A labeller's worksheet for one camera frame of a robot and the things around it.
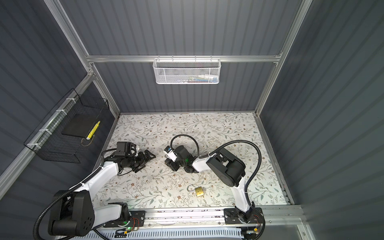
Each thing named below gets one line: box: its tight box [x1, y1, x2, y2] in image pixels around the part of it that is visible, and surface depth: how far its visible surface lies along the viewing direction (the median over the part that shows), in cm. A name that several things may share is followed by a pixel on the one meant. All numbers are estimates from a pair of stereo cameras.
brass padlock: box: [187, 184, 204, 197], surface depth 82 cm
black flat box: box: [61, 113, 100, 138], surface depth 78 cm
